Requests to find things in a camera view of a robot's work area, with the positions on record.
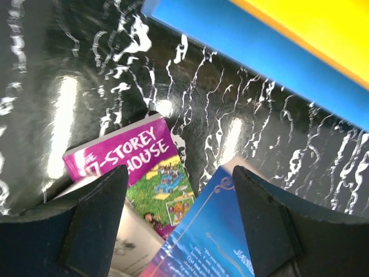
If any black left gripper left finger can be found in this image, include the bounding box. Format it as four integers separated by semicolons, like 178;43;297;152
1;165;129;276

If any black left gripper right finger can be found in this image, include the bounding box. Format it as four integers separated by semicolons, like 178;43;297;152
232;166;368;276

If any Jane Eyre blue orange book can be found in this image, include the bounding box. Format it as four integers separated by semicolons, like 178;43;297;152
141;157;254;277

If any red Storey Treehouse book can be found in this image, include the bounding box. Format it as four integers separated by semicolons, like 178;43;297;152
51;175;165;277

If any purple 117-Storey Treehouse book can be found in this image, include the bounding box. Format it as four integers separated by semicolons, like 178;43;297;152
63;113;195;239

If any blue pink yellow bookshelf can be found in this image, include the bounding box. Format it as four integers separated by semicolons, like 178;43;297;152
142;1;368;130

